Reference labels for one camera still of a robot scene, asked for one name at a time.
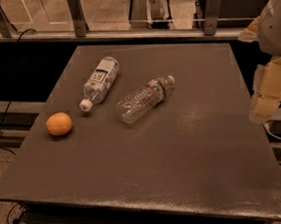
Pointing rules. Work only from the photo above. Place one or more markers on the tan padded gripper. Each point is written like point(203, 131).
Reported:
point(276, 28)

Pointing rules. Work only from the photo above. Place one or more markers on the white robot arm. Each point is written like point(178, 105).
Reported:
point(266, 30)

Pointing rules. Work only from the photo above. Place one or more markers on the clear plastic water bottle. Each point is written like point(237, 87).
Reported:
point(140, 101)

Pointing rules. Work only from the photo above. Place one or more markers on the white labelled plastic bottle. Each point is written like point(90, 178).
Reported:
point(99, 83)

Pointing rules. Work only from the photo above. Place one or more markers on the metal window railing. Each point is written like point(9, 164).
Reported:
point(99, 20)

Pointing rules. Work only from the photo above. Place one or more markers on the grey table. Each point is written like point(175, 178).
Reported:
point(195, 158)

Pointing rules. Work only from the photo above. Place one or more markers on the orange fruit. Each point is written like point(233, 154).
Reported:
point(59, 124)

